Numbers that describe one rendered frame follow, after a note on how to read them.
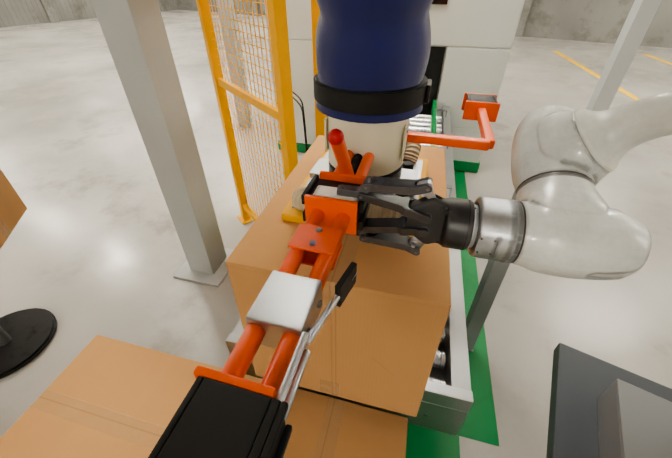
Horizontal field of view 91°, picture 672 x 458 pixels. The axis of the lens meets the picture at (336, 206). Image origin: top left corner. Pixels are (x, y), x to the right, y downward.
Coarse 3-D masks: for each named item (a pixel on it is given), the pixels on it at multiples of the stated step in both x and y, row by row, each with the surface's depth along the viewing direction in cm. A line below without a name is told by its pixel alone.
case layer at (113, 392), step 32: (96, 352) 101; (128, 352) 101; (160, 352) 101; (64, 384) 94; (96, 384) 94; (128, 384) 94; (160, 384) 94; (192, 384) 94; (32, 416) 87; (64, 416) 87; (96, 416) 87; (128, 416) 87; (160, 416) 87; (288, 416) 87; (320, 416) 87; (352, 416) 87; (384, 416) 87; (0, 448) 81; (32, 448) 81; (64, 448) 81; (96, 448) 81; (128, 448) 81; (288, 448) 81; (320, 448) 81; (352, 448) 81; (384, 448) 81
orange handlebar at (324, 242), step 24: (480, 120) 80; (432, 144) 73; (456, 144) 72; (480, 144) 70; (336, 168) 60; (360, 168) 60; (312, 216) 48; (336, 216) 49; (312, 240) 43; (336, 240) 43; (288, 264) 40; (312, 264) 43; (240, 336) 33; (264, 336) 34; (288, 336) 32; (240, 360) 30; (288, 360) 31; (264, 384) 29
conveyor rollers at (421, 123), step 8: (416, 120) 258; (424, 120) 257; (440, 120) 255; (408, 128) 245; (416, 128) 244; (424, 128) 243; (440, 128) 248; (424, 144) 222; (440, 352) 101; (440, 360) 99; (440, 368) 100
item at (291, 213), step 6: (324, 156) 89; (306, 180) 80; (300, 186) 78; (288, 204) 72; (288, 210) 70; (294, 210) 70; (282, 216) 70; (288, 216) 69; (294, 216) 69; (300, 216) 68; (300, 222) 69
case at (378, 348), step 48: (288, 192) 79; (288, 240) 65; (240, 288) 64; (384, 288) 55; (432, 288) 55; (336, 336) 65; (384, 336) 61; (432, 336) 58; (336, 384) 76; (384, 384) 70
